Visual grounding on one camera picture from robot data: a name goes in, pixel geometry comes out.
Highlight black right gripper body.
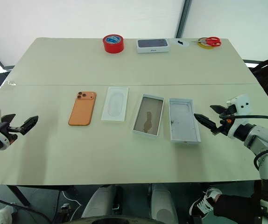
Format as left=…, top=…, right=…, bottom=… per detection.
left=218, top=106, right=239, bottom=136

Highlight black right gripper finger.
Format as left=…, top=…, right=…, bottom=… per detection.
left=193, top=113, right=219, bottom=136
left=209, top=105, right=231, bottom=115

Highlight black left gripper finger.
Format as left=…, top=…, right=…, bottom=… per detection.
left=1, top=113, right=16, bottom=124
left=8, top=115, right=39, bottom=136

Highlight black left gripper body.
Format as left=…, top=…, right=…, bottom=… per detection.
left=0, top=121, right=18, bottom=144

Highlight white phone box lid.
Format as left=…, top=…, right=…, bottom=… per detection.
left=169, top=97, right=202, bottom=144

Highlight orange smartphone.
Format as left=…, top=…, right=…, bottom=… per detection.
left=68, top=91, right=97, bottom=127

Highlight white phone box base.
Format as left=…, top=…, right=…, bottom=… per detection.
left=132, top=93, right=165, bottom=138

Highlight white cardboard insert tray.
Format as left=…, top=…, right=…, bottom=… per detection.
left=100, top=86, right=130, bottom=123

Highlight white box with dark phone print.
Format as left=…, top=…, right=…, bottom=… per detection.
left=136, top=38, right=172, bottom=54

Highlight black table leg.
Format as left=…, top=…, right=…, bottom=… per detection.
left=6, top=185, right=31, bottom=208

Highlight yellow tape roll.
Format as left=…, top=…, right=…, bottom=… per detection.
left=197, top=37, right=213, bottom=49

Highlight white paper piece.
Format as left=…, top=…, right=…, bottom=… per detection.
left=171, top=37, right=191, bottom=48

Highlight black trouser leg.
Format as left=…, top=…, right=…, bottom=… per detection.
left=213, top=193, right=263, bottom=219

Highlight black and white sneaker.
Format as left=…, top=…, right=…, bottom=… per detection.
left=189, top=187, right=223, bottom=219

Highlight white shoe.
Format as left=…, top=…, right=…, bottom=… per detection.
left=0, top=205, right=15, bottom=224

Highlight white rounded shell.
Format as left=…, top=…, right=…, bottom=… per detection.
left=150, top=184, right=179, bottom=224
left=81, top=185, right=118, bottom=219

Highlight red tape roll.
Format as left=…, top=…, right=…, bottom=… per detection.
left=102, top=34, right=125, bottom=55

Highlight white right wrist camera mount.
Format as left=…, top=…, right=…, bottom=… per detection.
left=226, top=94, right=254, bottom=140

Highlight red-handled scissors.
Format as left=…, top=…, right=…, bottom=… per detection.
left=190, top=36, right=222, bottom=47

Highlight grey upright frame pole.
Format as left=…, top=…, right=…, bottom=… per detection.
left=175, top=0, right=193, bottom=39

